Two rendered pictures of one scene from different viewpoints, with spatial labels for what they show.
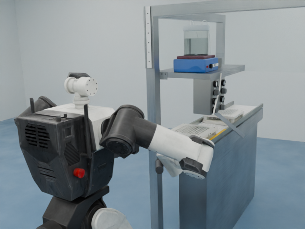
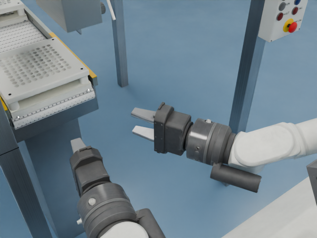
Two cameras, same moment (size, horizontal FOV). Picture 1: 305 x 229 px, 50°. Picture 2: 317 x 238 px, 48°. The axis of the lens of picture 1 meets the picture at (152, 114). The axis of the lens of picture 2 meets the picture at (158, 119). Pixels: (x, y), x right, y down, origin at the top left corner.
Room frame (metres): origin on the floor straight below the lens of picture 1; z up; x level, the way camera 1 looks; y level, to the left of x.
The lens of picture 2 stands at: (1.29, 0.45, 1.55)
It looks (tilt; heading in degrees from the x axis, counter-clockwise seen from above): 42 degrees down; 292
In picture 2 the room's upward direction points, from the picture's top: straight up
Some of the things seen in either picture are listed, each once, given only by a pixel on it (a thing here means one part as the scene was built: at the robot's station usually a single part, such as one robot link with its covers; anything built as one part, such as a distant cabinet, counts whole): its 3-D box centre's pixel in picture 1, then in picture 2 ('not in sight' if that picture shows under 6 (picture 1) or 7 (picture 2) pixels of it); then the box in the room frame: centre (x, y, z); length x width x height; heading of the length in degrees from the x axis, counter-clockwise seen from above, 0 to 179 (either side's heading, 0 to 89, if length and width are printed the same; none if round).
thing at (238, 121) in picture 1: (239, 121); (21, 6); (2.36, -0.65, 0.91); 1.32 x 0.02 x 0.03; 148
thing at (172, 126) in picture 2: not in sight; (185, 134); (1.44, -0.07, 1.02); 0.12 x 0.10 x 0.13; 179
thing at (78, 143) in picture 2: not in sight; (79, 148); (1.60, 0.07, 1.05); 0.06 x 0.03 x 0.02; 139
